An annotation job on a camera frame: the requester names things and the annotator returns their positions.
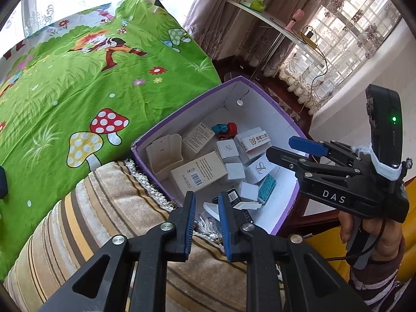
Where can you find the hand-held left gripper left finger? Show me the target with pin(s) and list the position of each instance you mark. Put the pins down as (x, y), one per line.
(190, 224)

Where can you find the floral lace window curtain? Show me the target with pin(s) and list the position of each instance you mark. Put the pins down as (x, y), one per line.
(325, 81)

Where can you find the white shelf table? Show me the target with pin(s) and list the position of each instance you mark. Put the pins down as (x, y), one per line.
(282, 27)

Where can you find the person's right hand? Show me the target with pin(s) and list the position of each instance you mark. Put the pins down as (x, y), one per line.
(391, 237)

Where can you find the white carton orange print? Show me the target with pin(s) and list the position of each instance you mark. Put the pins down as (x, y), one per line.
(253, 143)

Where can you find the white carton teal label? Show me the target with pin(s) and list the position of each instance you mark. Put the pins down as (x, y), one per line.
(267, 188)

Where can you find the striped plush cushion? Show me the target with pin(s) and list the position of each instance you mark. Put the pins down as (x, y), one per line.
(81, 221)

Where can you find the white elastic band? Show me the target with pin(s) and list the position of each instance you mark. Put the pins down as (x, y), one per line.
(386, 170)

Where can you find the green tissue pack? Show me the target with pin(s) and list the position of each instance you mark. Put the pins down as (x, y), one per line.
(253, 3)

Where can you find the navy blue box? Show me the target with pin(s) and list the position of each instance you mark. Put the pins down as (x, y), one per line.
(2, 182)

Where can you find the white lace curtain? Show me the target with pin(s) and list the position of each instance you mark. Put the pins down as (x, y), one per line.
(48, 6)

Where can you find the white barcode carton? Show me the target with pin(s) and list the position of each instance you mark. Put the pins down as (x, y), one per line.
(198, 138)

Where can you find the cartoon printed bedsheet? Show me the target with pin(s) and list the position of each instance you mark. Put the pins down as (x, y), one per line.
(81, 87)

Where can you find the small white carton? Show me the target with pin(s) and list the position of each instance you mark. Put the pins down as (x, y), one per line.
(227, 149)

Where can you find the purple cardboard box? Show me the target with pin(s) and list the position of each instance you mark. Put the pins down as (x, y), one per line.
(201, 117)

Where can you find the small grey carton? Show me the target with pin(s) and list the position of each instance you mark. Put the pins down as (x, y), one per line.
(234, 170)

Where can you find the person's right forearm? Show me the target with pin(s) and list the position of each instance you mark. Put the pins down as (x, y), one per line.
(380, 282)

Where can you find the pink handheld fan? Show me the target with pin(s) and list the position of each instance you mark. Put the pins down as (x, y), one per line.
(294, 19)

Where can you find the red blue toy car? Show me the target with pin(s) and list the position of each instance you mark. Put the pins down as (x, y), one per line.
(224, 130)

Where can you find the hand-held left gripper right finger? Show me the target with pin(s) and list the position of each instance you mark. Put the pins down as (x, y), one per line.
(226, 227)

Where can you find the long white carton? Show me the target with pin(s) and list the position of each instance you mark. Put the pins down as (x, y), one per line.
(211, 209)

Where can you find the yellow black charger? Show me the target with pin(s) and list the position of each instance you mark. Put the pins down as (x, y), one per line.
(310, 35)

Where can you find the white plastic tray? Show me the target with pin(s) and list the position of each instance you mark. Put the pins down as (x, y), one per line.
(162, 154)
(247, 205)

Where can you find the white carton grey logo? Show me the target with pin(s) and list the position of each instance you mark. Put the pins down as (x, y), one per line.
(260, 169)

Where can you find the large grey carton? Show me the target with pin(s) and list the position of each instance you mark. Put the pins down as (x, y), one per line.
(198, 172)

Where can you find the black carton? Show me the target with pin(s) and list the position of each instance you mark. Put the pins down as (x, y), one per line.
(234, 196)

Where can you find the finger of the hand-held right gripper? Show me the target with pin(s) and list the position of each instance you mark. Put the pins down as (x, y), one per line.
(286, 159)
(305, 143)

